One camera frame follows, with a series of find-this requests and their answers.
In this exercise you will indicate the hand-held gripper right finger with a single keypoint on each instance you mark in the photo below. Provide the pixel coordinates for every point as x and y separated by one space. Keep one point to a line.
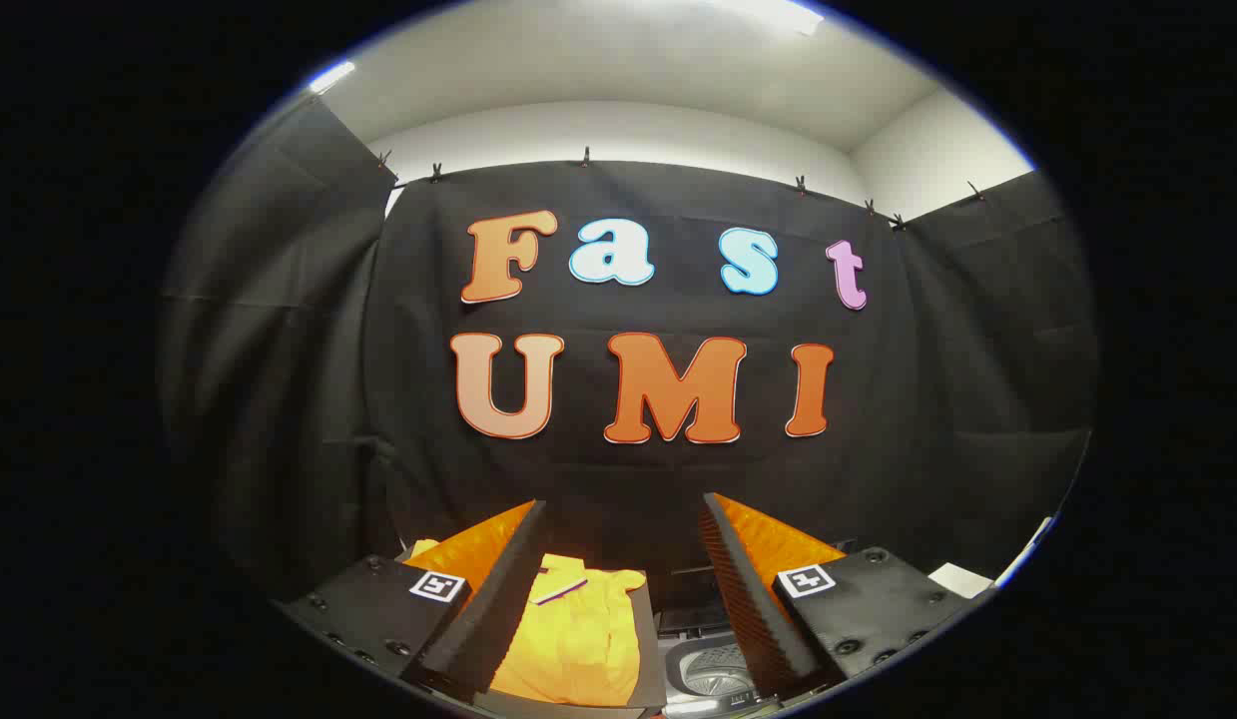
753 599

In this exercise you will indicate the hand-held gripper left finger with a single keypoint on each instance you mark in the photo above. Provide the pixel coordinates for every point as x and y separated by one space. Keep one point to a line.
498 609

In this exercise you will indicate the grey washing machine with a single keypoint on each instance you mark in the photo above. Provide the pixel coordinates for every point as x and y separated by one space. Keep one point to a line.
713 671

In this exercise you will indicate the yellow polo shirt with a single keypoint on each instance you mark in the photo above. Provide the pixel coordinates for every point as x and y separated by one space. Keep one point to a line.
578 639

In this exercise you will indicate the black backdrop cloth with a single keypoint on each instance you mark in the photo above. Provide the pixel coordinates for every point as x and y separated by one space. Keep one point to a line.
638 469

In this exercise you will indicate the white panel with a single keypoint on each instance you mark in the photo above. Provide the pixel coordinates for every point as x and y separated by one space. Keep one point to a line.
959 579

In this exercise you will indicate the row of black clips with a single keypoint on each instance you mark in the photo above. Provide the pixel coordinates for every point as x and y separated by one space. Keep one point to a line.
585 157

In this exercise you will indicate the ceiling light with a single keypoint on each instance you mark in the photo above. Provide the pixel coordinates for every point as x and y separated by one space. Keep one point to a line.
330 76

